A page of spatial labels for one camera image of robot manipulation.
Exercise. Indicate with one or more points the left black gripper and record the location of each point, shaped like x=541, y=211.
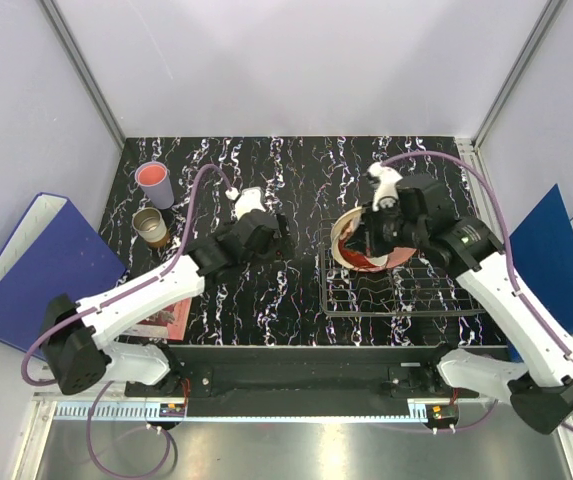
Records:
x=280, y=249

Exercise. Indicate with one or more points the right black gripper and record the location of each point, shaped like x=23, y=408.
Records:
x=369, y=219

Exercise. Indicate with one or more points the wire dish rack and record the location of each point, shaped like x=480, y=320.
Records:
x=413, y=289

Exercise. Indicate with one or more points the red floral bowl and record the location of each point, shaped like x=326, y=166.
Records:
x=347, y=254

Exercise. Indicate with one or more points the white brown steel tumbler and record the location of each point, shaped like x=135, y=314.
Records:
x=150, y=226

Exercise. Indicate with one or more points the lavender plastic cup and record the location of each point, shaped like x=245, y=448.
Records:
x=161, y=195

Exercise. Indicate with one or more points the pink plastic cup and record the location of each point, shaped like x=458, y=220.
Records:
x=151, y=174

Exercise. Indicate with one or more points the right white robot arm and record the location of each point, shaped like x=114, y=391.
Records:
x=539, y=387

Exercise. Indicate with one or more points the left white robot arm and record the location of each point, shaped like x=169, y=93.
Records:
x=80, y=339

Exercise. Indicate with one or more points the front beige pink plate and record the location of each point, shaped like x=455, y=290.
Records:
x=398, y=257

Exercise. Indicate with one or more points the right blue binder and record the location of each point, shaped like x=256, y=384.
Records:
x=542, y=250

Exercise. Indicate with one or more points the blue binder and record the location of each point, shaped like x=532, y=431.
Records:
x=53, y=250
x=542, y=250

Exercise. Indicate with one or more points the pink booklet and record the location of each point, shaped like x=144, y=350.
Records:
x=167, y=324

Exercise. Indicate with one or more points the left blue binder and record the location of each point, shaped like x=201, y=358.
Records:
x=53, y=250

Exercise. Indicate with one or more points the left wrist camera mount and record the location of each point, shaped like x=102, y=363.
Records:
x=246, y=200

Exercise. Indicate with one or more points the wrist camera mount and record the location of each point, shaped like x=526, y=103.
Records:
x=384, y=180
x=246, y=200

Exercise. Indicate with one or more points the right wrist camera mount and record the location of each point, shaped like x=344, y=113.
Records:
x=384, y=180

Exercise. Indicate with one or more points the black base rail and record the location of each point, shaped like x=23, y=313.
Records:
x=289, y=382

